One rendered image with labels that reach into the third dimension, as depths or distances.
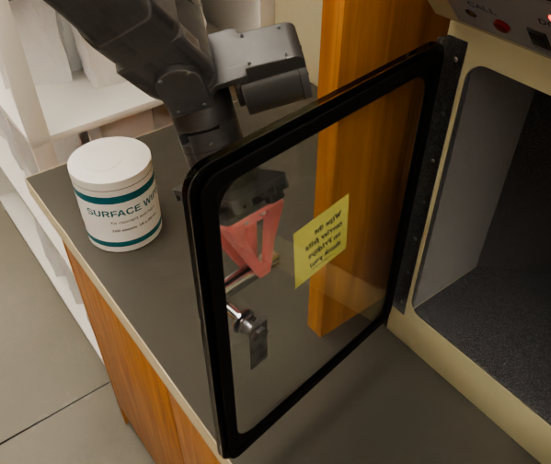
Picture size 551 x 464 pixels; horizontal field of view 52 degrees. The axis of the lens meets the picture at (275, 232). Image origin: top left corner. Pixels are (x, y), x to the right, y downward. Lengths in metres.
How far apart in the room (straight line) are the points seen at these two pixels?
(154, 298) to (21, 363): 1.27
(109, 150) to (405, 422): 0.60
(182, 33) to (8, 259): 2.16
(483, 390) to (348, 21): 0.48
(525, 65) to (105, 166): 0.62
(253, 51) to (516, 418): 0.54
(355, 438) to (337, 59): 0.46
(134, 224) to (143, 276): 0.09
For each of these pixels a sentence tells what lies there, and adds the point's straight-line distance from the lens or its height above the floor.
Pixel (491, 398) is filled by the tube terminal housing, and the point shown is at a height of 0.98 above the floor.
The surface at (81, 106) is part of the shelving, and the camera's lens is 1.47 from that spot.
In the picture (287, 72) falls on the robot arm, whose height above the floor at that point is 1.39.
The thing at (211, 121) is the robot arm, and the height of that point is 1.35.
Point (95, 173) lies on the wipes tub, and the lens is 0.92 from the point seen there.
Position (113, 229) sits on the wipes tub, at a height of 0.99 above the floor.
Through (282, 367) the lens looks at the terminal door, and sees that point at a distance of 0.64.
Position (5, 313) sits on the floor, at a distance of 2.31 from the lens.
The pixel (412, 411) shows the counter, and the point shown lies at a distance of 0.80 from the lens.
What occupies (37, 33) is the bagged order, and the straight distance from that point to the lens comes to 1.52.
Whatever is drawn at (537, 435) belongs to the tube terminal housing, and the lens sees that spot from 0.78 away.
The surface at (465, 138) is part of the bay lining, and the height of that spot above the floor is 1.28.
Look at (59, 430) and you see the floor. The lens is 1.95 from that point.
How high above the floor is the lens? 1.61
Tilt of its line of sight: 42 degrees down
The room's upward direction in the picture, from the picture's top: straight up
